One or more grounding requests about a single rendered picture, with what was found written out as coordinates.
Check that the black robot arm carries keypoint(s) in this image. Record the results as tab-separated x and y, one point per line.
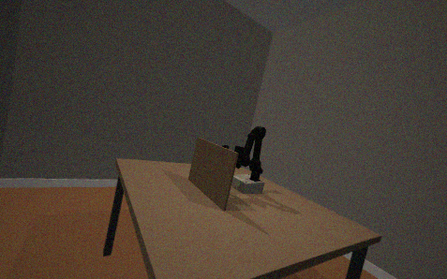
257	134

